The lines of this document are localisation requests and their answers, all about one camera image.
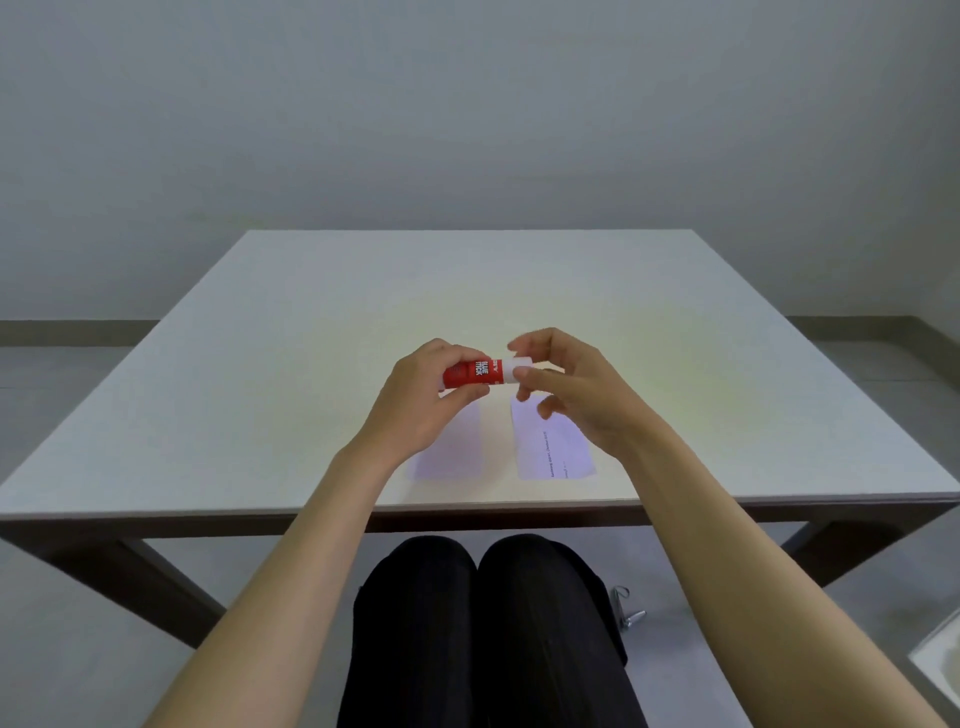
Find person's left hand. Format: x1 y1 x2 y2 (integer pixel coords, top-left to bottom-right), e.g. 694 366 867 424
341 337 492 472

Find person's right hand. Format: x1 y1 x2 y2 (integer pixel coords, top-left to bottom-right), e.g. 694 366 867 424
507 327 665 460

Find red glue stick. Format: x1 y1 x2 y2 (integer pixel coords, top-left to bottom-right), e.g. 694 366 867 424
441 357 505 391

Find person's left forearm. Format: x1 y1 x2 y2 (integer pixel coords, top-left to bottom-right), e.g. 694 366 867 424
142 438 400 728

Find person's right forearm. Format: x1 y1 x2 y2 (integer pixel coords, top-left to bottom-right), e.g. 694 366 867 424
615 426 950 728

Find blank white paper sheet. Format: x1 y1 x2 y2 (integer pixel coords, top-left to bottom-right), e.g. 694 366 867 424
405 401 488 483

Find printed white paper sheet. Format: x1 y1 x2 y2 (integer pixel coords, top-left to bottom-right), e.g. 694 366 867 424
510 393 598 482

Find person's black trousers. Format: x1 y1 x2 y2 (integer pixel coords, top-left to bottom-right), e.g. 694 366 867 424
336 533 651 728

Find metal chair part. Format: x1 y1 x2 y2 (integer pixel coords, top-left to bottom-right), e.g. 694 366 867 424
610 585 647 630

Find grey skirting board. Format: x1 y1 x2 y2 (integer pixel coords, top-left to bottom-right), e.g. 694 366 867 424
0 319 161 348
785 314 960 393

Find white object with rim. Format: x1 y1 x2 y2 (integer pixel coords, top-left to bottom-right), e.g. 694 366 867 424
906 606 960 715

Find brown wooden table frame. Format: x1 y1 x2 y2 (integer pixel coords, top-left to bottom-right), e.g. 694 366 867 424
0 491 960 651

